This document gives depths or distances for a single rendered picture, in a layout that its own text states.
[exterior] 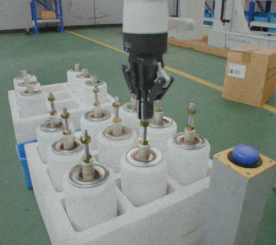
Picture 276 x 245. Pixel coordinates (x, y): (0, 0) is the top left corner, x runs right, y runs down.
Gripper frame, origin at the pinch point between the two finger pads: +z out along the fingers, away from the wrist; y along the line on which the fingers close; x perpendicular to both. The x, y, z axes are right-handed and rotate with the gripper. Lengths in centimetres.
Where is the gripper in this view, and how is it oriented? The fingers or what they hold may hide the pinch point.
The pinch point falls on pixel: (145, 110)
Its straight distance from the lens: 47.7
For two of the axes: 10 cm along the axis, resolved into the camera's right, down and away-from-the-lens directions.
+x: 8.3, -2.1, 5.2
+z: 0.0, 9.3, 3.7
